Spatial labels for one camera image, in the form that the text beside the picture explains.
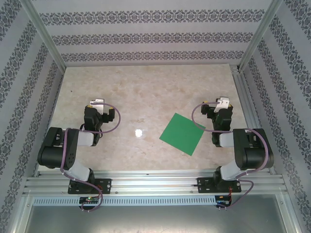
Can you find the small dark circuit board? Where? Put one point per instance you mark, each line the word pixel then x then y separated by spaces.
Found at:
pixel 222 200

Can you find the circuit board with green light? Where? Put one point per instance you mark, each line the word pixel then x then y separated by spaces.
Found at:
pixel 90 199

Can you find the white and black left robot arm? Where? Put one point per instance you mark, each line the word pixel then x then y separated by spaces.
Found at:
pixel 52 145

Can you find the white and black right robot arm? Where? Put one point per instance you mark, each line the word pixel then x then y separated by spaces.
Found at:
pixel 255 155

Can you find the green paper sheet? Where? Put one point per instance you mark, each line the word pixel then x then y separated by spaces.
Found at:
pixel 182 133

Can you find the long aluminium base rail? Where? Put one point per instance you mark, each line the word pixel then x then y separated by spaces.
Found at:
pixel 155 182

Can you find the aluminium side rail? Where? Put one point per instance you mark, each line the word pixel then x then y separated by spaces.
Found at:
pixel 247 109

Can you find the aluminium frame post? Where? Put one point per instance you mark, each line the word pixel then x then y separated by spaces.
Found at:
pixel 260 34
pixel 43 34

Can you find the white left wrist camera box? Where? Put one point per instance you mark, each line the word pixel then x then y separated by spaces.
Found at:
pixel 98 104

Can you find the grey metal panel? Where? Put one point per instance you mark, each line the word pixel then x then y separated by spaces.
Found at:
pixel 155 218

